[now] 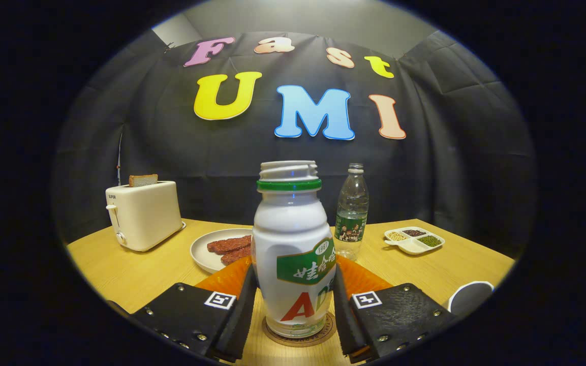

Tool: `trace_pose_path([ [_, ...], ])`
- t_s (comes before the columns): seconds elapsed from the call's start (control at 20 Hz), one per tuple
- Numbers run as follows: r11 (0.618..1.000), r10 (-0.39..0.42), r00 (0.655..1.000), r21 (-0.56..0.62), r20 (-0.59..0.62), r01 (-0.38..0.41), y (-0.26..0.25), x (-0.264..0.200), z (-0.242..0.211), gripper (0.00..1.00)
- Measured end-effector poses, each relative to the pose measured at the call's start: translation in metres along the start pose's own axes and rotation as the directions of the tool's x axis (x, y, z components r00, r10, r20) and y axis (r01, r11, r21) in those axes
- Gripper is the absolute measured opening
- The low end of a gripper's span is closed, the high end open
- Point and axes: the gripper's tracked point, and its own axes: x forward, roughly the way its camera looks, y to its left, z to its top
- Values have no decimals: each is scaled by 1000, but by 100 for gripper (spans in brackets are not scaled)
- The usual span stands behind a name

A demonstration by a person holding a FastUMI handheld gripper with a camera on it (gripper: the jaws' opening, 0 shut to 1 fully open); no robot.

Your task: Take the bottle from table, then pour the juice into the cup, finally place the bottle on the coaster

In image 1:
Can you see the round grey plate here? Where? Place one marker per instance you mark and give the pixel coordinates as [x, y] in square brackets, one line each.
[201, 251]

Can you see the white divided dish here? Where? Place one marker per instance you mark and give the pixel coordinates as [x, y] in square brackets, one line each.
[414, 248]

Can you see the red dried meat strips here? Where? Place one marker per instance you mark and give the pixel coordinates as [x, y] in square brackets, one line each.
[229, 245]

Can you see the black backdrop cloth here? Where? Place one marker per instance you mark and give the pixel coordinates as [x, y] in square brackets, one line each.
[450, 178]

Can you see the wooden table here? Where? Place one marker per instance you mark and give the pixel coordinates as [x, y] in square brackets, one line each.
[145, 274]

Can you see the cream toaster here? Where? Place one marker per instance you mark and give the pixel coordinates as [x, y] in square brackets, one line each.
[145, 213]

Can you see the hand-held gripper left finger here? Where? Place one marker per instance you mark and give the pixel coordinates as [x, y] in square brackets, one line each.
[239, 320]

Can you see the brown toast slice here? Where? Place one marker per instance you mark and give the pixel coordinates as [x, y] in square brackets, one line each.
[143, 180]

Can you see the clear plastic water bottle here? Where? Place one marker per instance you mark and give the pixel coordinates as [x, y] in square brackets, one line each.
[351, 203]

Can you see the pile of green beans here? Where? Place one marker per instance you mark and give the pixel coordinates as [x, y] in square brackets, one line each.
[430, 241]

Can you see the pile of dark red beans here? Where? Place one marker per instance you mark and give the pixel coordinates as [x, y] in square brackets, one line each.
[414, 233]

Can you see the round cork coaster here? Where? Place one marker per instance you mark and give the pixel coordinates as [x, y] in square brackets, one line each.
[275, 339]

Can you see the pile of yellow beans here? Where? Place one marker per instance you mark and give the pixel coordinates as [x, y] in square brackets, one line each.
[397, 236]

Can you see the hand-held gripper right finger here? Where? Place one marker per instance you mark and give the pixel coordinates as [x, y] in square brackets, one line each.
[346, 320]

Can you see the white juice bottle green label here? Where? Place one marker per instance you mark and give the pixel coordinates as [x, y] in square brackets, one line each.
[287, 229]

